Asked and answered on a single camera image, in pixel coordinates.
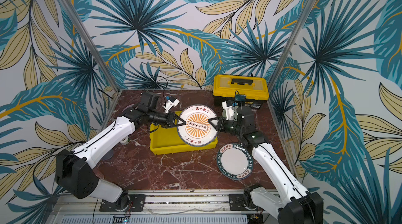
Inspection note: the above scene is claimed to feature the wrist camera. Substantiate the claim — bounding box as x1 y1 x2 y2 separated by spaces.
222 100 239 120
163 96 180 113

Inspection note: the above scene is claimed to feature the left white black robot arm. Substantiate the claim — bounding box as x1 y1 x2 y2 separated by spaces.
55 92 186 211

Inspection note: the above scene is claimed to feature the white tape roll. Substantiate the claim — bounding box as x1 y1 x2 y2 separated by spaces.
120 137 130 145

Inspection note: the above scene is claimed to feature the orange sunburst plate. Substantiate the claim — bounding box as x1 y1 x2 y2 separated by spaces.
177 105 218 147

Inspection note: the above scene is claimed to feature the white plate dark green rim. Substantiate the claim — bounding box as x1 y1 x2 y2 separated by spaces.
216 143 254 181

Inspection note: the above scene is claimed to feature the grey translucent cup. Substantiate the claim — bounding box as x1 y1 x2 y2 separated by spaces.
102 149 114 160

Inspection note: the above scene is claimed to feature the yellow black toolbox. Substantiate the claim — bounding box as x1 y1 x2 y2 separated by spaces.
213 74 269 109

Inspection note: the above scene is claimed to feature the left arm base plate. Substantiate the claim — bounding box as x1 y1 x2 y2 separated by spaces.
99 194 146 212

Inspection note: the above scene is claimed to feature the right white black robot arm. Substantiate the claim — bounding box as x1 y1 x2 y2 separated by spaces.
208 107 323 224

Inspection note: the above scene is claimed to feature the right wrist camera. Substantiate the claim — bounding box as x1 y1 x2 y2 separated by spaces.
222 100 239 120

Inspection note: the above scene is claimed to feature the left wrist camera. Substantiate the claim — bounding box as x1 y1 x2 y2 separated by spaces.
163 96 180 113

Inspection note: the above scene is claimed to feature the yellow plastic bin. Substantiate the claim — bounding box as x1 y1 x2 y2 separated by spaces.
149 124 218 155

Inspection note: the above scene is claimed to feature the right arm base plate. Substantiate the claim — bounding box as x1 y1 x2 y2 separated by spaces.
228 193 274 211

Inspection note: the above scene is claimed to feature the aluminium front rail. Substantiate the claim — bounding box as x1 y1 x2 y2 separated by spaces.
50 189 318 215

